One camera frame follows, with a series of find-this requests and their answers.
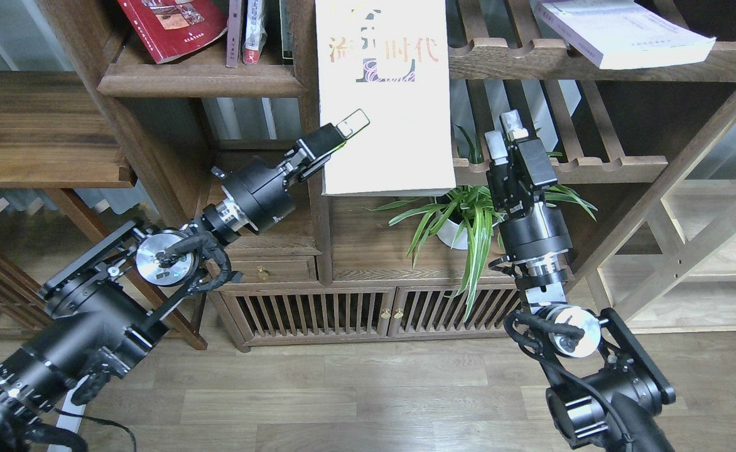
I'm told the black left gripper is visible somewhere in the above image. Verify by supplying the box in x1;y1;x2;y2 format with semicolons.
220;109;371;235

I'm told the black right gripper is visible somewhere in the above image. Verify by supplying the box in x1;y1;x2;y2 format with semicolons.
485;110;572;269

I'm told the yellow-green cover book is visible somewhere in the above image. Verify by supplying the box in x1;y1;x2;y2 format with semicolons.
315;1;456;196

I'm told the white thick book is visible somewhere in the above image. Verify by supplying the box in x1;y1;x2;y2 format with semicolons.
534;1;716;70

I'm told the red cover book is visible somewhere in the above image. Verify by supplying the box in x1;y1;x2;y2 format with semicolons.
118;1;227;64

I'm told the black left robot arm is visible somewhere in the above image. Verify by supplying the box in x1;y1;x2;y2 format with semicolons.
0;109;370;451

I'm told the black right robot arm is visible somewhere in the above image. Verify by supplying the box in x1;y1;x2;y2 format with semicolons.
485;110;676;451

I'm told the light wooden shelf unit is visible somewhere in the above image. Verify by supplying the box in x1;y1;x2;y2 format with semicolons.
582;96;736;333

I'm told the green spider plant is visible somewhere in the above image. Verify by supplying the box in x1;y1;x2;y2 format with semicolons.
380;127;597;320

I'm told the white plant pot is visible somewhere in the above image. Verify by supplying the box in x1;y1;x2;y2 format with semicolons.
436;196;502;250

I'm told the dark wooden bookshelf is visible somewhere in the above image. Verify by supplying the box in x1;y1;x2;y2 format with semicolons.
38;1;736;352

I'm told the red white upright book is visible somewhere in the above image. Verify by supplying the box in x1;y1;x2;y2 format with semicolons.
242;0;267;64

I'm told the dark upright book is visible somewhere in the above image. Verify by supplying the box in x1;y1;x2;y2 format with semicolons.
277;0;294;64

